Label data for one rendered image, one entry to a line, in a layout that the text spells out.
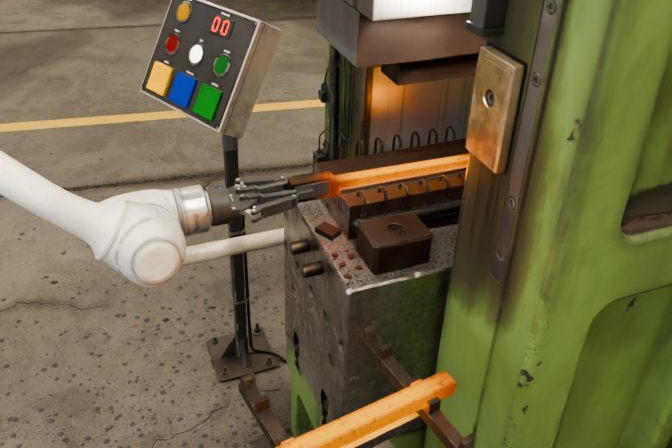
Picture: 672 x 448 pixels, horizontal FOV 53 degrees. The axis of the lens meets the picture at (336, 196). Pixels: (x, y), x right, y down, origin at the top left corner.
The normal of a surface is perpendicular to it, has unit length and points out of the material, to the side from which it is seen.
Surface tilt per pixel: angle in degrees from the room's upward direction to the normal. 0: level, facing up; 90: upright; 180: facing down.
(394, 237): 0
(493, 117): 90
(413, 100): 90
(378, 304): 90
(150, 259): 79
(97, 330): 0
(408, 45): 90
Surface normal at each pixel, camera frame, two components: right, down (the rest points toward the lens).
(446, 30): 0.37, 0.51
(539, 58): -0.93, 0.17
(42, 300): 0.03, -0.85
